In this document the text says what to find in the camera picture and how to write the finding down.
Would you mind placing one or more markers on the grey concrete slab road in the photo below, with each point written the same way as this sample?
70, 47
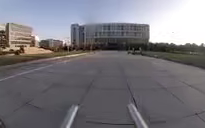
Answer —
103, 83

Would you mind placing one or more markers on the large grey glass building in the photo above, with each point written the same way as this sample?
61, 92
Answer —
111, 35

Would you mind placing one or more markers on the low grey building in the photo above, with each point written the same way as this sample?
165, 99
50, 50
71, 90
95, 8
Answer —
51, 43

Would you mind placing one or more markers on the robot's own part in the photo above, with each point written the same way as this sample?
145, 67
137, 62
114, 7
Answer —
70, 116
136, 116

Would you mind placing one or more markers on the pale sand mound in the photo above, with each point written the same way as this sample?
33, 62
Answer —
36, 50

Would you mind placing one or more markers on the grass strip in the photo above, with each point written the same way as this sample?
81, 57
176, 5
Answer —
190, 58
23, 57

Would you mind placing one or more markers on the white painted line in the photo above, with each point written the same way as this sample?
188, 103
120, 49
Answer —
23, 72

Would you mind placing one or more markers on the row of trees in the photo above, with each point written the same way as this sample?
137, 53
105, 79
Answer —
180, 47

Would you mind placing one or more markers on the dark tree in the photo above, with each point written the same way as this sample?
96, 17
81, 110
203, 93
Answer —
1, 40

